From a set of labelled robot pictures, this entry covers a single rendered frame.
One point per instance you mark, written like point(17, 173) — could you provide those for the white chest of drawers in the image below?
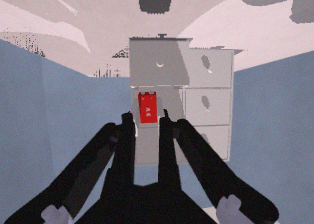
point(183, 108)

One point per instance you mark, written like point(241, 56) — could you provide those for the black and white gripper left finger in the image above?
point(62, 200)

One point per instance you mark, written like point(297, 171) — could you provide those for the small red block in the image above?
point(147, 107)

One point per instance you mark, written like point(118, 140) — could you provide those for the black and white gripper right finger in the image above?
point(235, 201)

